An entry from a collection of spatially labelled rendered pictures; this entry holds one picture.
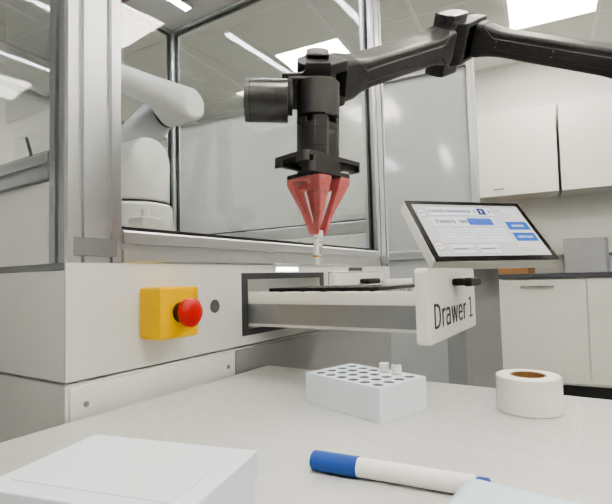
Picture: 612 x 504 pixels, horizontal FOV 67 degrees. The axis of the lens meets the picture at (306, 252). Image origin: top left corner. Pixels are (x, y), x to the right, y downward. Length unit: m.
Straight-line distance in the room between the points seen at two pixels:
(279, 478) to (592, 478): 0.24
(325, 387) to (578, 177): 3.77
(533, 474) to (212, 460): 0.26
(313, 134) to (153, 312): 0.32
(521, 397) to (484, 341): 1.28
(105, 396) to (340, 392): 0.30
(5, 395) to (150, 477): 0.50
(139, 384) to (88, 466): 0.38
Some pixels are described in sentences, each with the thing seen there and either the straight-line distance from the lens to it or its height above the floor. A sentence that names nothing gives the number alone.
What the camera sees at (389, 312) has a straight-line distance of 0.71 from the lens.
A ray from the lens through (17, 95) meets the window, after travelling 0.82.
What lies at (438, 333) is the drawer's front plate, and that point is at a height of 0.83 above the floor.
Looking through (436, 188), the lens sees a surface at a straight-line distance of 2.61.
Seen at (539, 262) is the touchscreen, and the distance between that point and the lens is 1.88.
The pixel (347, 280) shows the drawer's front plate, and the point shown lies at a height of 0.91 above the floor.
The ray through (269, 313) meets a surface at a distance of 0.83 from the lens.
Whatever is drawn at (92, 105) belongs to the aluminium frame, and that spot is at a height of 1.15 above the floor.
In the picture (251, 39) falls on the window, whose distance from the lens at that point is 1.02.
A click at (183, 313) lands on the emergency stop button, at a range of 0.65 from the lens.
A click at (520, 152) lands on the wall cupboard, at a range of 4.26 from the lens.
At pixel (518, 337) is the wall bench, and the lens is 3.83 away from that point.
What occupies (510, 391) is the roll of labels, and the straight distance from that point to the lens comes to 0.59.
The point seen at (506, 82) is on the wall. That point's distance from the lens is 4.82.
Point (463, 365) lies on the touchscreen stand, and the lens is 1.84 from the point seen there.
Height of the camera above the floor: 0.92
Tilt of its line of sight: 3 degrees up
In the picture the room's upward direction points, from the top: 1 degrees counter-clockwise
